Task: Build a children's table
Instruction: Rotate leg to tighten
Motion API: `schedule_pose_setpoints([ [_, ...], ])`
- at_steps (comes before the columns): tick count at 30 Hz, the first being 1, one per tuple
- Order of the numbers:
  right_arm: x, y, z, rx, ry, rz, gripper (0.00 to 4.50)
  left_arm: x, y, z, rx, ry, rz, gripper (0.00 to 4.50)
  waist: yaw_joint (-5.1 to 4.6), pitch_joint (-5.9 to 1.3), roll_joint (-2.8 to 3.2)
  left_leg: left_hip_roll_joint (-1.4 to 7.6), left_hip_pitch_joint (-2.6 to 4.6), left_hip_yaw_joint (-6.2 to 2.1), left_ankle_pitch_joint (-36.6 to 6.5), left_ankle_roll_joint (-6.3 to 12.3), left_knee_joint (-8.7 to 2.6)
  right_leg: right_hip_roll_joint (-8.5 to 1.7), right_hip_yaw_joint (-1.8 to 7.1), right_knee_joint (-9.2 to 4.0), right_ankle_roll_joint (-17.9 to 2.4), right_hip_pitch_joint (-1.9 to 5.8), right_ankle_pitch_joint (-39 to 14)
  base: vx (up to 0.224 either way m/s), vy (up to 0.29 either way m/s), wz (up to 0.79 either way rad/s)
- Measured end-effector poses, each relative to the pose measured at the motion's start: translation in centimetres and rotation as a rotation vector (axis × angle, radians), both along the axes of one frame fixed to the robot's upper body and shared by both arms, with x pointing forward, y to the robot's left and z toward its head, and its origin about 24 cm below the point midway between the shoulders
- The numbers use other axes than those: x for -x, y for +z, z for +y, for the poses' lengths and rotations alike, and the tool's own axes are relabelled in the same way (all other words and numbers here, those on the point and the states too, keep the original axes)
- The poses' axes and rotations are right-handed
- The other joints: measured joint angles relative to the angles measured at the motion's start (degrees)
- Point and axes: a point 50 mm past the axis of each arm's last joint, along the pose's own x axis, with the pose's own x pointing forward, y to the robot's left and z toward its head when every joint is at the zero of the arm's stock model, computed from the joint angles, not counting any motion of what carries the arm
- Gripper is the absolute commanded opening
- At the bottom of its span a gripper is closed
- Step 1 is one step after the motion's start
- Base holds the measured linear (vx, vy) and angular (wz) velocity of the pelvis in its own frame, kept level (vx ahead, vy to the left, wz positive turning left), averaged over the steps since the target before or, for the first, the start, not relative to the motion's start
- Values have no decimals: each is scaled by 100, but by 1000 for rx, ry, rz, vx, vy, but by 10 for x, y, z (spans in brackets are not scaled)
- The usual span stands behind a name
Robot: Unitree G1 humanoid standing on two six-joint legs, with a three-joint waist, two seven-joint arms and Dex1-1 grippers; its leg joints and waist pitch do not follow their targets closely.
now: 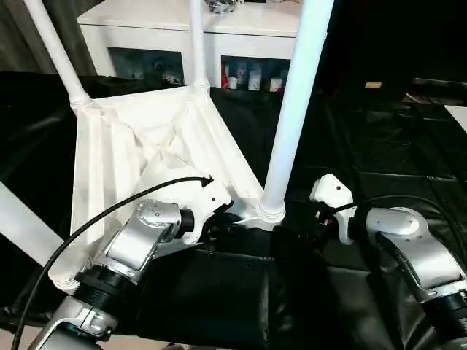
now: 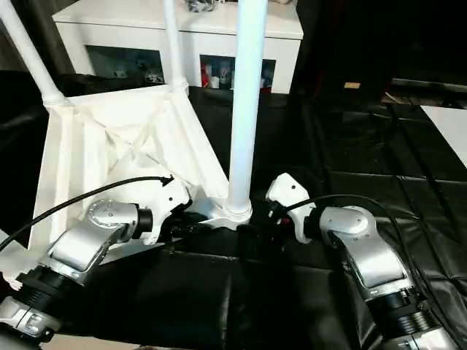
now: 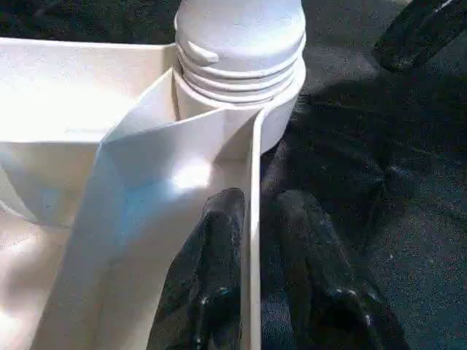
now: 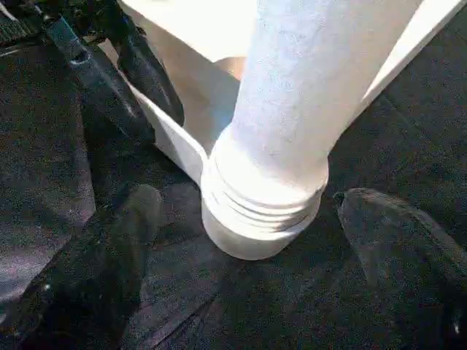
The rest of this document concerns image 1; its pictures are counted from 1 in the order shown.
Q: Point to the white plastic table top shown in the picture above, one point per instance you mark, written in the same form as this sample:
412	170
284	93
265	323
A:
127	146

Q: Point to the white plastic table leg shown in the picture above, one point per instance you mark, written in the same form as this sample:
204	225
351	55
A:
25	226
54	51
198	47
299	91

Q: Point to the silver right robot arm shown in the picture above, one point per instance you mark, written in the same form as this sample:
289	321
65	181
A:
419	255

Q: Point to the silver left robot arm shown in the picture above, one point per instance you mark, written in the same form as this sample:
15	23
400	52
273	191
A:
131	240

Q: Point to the small white bottle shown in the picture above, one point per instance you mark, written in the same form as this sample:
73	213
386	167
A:
276	84
254	79
232	83

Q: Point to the small red item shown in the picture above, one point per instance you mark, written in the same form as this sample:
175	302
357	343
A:
225	76

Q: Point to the small yellow tag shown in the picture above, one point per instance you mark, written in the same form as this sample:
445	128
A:
373	84

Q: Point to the white flat board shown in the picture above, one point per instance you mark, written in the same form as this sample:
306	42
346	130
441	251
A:
458	116

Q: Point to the black side table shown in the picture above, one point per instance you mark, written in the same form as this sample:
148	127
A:
438	89

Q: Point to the white cabinet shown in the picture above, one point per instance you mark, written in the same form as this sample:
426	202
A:
146	33

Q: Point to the dark patterned ornament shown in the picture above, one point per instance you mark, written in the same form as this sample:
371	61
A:
220	5

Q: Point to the grey curtain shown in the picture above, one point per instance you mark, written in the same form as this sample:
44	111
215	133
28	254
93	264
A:
22	36

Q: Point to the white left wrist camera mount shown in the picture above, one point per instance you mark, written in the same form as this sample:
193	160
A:
211	197

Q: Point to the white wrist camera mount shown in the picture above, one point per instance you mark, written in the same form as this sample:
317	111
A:
211	197
332	189

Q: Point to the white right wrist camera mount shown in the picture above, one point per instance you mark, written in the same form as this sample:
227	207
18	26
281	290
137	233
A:
332	189

